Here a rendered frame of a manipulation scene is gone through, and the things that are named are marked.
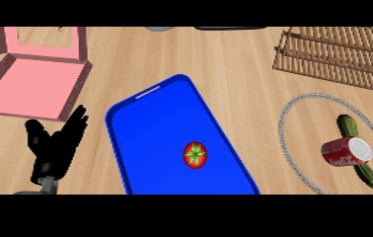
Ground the grey round object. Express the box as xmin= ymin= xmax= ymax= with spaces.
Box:
xmin=143 ymin=26 xmax=177 ymax=33

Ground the green cucumber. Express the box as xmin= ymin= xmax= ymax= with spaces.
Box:
xmin=334 ymin=114 xmax=373 ymax=190

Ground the brown wooden slatted rack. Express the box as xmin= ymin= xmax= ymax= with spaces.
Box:
xmin=271 ymin=26 xmax=373 ymax=91

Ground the grey ring-rimmed plate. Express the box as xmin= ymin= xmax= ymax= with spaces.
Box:
xmin=277 ymin=93 xmax=373 ymax=196

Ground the red can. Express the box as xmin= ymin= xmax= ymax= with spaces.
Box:
xmin=320 ymin=136 xmax=373 ymax=167

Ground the pink tiered shelf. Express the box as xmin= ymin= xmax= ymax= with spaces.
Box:
xmin=0 ymin=26 xmax=93 ymax=122

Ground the blue placemat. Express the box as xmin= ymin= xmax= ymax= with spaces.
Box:
xmin=103 ymin=73 xmax=262 ymax=196

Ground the red squash with green star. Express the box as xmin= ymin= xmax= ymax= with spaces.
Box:
xmin=183 ymin=140 xmax=208 ymax=170

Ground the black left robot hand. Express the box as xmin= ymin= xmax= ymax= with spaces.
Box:
xmin=23 ymin=104 xmax=90 ymax=186

